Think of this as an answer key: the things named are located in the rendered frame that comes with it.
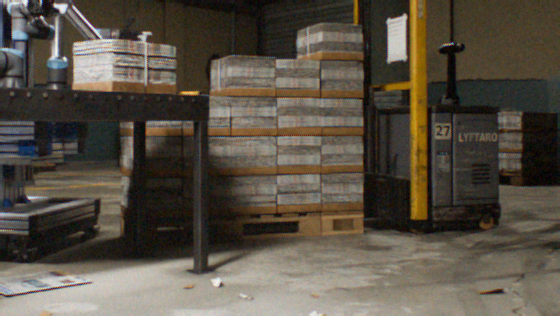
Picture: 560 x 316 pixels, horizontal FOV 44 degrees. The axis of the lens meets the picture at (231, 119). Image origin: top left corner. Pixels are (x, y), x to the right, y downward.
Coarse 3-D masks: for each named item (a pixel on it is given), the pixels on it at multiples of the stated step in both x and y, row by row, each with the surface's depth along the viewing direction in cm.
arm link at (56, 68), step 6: (48, 60) 396; (54, 60) 396; (60, 60) 398; (48, 66) 395; (54, 66) 394; (60, 66) 395; (66, 66) 399; (48, 72) 395; (54, 72) 394; (60, 72) 394; (66, 72) 398; (48, 78) 395; (54, 78) 394; (60, 78) 394; (66, 78) 398
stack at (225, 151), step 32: (128, 160) 388; (160, 160) 383; (192, 160) 390; (224, 160) 396; (256, 160) 402; (288, 160) 409; (320, 160) 415; (128, 192) 389; (160, 192) 384; (192, 192) 390; (224, 192) 396; (256, 192) 401; (288, 192) 408; (320, 192) 415; (128, 224) 390; (160, 224) 383; (192, 224) 389; (224, 224) 395; (320, 224) 415
